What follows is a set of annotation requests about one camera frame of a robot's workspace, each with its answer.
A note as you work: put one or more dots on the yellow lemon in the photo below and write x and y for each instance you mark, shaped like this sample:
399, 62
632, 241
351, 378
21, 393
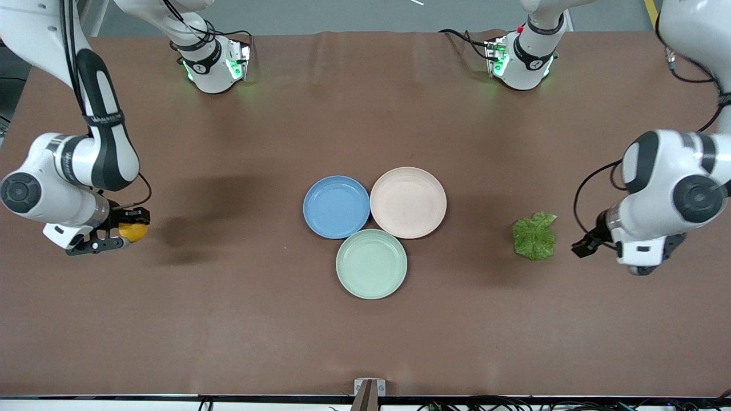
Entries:
134, 233

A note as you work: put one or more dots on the green lettuce leaf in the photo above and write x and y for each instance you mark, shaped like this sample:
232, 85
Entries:
534, 237

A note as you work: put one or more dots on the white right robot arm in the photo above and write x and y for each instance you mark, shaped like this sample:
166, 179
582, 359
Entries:
57, 171

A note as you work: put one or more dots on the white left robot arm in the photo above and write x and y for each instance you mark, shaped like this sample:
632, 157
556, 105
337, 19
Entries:
657, 171

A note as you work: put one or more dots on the brown table cover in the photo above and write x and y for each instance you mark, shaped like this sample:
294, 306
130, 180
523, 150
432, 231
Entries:
228, 285

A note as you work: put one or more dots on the beige round plate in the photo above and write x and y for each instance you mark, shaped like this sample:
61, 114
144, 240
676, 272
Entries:
408, 202

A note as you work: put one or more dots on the silver right base connector block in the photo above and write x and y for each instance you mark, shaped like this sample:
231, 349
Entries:
240, 60

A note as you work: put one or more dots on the silver base connector block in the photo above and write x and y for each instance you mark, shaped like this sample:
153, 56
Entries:
495, 57
240, 60

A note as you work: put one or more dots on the silver left base connector block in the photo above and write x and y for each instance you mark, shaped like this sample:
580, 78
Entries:
495, 57

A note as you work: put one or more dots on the blue round plate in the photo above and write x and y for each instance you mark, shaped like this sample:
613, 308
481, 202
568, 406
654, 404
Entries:
336, 206

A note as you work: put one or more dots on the mint green round plate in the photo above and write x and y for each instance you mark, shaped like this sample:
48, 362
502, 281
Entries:
371, 264

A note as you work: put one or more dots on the grey metal camera bracket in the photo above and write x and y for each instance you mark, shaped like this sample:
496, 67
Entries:
369, 391

